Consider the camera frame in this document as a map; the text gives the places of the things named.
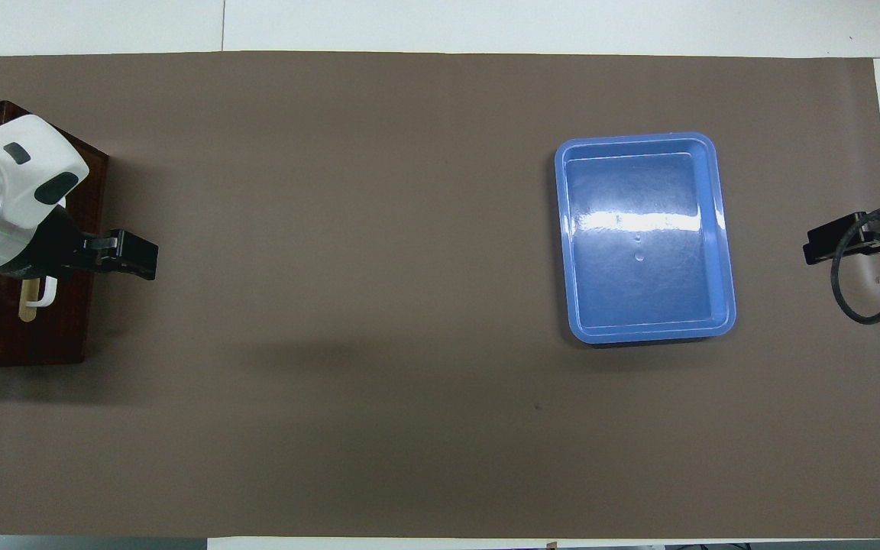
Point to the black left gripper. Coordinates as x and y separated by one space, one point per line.
58 248

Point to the blue plastic tray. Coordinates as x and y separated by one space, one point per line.
646 267

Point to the brown paper table mat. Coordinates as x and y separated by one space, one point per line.
371 305

